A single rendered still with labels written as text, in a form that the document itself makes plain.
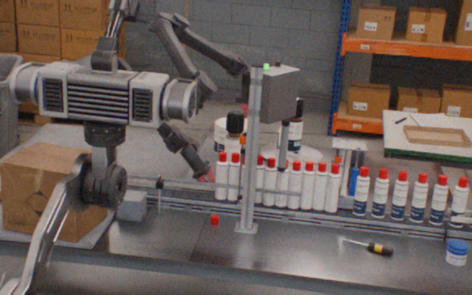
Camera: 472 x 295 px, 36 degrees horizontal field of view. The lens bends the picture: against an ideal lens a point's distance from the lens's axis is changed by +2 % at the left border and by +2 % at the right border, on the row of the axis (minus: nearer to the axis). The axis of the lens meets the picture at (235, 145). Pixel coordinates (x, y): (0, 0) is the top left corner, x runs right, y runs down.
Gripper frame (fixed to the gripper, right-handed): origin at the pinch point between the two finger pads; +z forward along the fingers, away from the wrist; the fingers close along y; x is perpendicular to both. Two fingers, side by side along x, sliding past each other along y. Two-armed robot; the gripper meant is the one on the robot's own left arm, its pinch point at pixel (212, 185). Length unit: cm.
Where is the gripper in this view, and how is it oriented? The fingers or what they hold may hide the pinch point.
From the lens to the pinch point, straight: 296.5
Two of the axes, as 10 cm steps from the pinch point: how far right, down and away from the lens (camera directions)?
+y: 1.3, -3.3, 9.3
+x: -8.1, 5.1, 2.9
